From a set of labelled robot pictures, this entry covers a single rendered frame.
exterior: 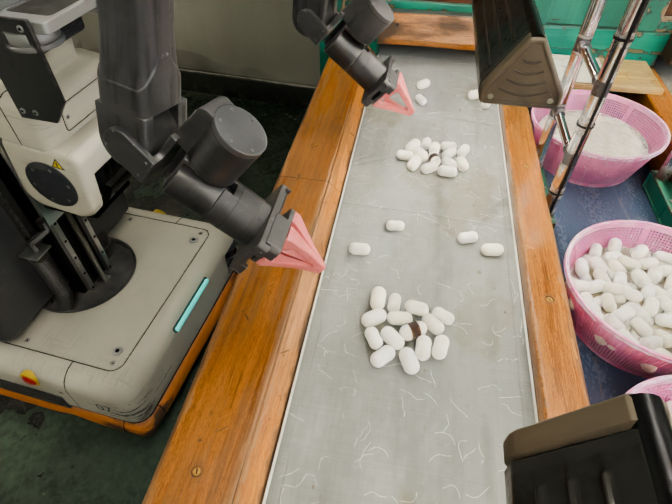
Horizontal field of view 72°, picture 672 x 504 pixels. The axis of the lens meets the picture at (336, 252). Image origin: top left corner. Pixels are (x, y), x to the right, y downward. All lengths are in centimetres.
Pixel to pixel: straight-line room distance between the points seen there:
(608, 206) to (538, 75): 59
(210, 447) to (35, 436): 108
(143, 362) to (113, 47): 90
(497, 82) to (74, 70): 76
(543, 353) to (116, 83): 57
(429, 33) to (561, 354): 86
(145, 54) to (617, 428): 43
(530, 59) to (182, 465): 54
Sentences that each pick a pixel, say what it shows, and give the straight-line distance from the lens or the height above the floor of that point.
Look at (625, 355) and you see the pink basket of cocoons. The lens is 76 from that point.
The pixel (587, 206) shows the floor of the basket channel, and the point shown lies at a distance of 105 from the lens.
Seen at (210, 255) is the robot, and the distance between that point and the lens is 143.
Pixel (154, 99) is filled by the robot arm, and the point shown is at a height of 106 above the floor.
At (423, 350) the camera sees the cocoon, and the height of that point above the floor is 76.
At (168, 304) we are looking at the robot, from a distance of 133.
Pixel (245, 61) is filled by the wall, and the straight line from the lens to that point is 264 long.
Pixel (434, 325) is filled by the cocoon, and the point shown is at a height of 76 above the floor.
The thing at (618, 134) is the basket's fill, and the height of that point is 74.
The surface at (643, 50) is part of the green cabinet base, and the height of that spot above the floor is 80.
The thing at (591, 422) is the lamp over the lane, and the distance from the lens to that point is 23.
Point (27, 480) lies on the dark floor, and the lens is 156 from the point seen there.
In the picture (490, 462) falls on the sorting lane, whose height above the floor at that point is 74.
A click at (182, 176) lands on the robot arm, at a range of 50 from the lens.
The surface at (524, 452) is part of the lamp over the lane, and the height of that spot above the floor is 106.
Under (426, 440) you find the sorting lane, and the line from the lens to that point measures 59.
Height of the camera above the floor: 128
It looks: 47 degrees down
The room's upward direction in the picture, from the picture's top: straight up
